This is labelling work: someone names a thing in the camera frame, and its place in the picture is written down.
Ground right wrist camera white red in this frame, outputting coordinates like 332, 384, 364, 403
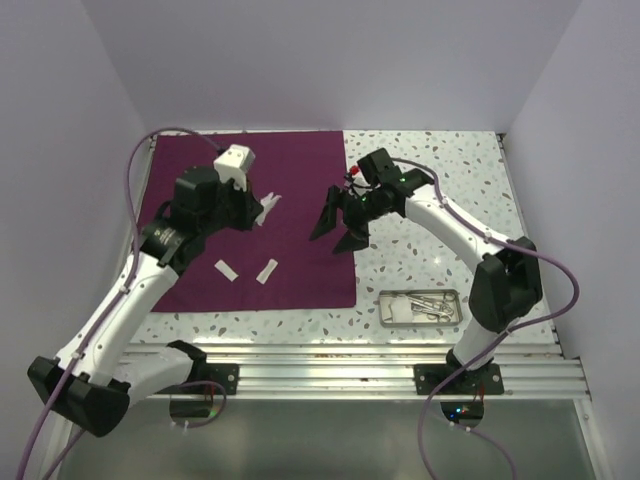
345, 165, 366, 185

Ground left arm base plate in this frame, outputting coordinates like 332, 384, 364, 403
202, 363, 240, 396

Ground aluminium rail frame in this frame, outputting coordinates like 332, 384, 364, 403
201, 344, 590, 400

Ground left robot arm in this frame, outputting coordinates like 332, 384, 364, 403
28, 164, 263, 437

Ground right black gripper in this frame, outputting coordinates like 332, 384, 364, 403
311, 185, 393, 255

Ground white strip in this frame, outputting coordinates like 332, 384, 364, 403
256, 259, 278, 285
214, 260, 238, 282

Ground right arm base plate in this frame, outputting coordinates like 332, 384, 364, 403
413, 363, 505, 396

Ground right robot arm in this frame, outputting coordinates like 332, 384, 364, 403
310, 148, 543, 393

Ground white gauze pad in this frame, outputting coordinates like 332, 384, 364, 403
390, 305, 414, 324
255, 192, 281, 226
389, 296, 411, 309

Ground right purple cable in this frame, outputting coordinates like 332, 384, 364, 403
394, 157, 581, 480

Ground steel forceps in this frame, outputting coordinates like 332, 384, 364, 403
407, 294, 456, 309

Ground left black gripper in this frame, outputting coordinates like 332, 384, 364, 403
199, 172, 263, 235

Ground purple cloth mat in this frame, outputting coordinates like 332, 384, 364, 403
154, 131, 356, 313

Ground metal tray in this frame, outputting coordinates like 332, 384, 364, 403
378, 289, 463, 329

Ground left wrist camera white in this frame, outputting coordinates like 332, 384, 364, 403
213, 144, 255, 191

